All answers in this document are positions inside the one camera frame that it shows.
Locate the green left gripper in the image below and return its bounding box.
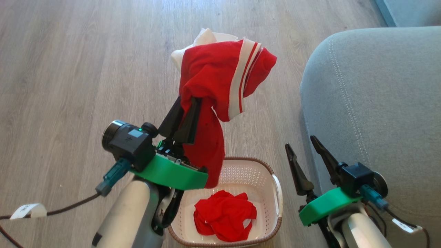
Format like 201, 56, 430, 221
130, 96, 209, 191

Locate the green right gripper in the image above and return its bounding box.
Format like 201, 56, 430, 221
285, 135, 363, 228

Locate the red white striped clothing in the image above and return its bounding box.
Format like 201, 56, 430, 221
171, 28, 277, 189

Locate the red clothing with white trim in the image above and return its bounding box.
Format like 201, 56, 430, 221
194, 190, 257, 242

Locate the white plastic laundry basket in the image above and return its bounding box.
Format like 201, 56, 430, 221
168, 157, 284, 248

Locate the grey rounded sofa seat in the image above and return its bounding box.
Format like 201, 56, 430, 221
300, 27, 441, 248

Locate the grey long sofa section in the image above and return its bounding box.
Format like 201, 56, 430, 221
374, 0, 441, 28

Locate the white right cable label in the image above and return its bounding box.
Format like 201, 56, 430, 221
392, 218, 423, 234

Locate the white cable label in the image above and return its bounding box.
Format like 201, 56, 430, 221
392, 218, 423, 234
10, 203, 47, 220

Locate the white left cable label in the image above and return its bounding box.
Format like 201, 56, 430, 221
10, 203, 47, 220

